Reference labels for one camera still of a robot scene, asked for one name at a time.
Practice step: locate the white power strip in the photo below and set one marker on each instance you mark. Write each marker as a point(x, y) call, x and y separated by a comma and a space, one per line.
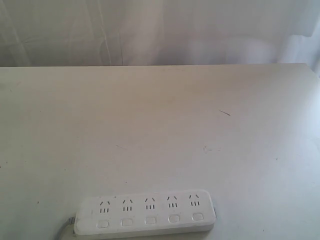
point(144, 214)

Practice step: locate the white sheer curtain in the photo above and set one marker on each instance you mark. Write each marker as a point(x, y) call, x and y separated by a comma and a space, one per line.
point(159, 32)

